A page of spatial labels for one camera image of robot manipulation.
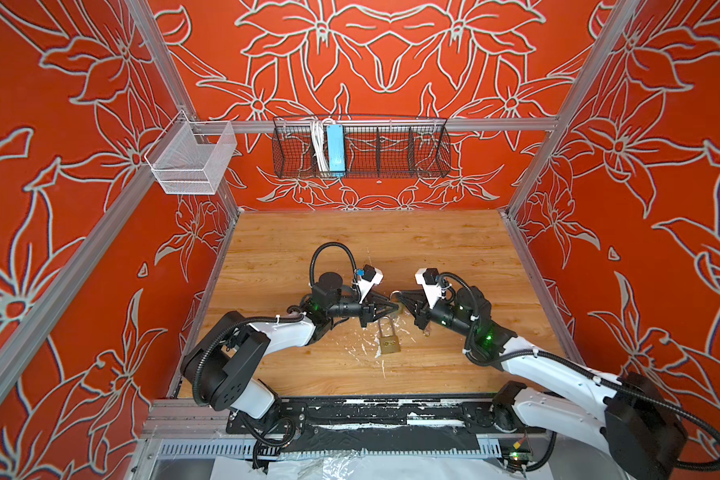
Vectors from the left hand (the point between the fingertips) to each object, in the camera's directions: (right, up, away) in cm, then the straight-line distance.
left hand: (395, 306), depth 75 cm
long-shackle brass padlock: (-1, -13, +9) cm, 16 cm away
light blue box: (-16, +46, +15) cm, 51 cm away
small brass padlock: (+1, 0, -1) cm, 2 cm away
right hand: (0, +3, -1) cm, 3 cm away
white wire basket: (-64, +44, +19) cm, 80 cm away
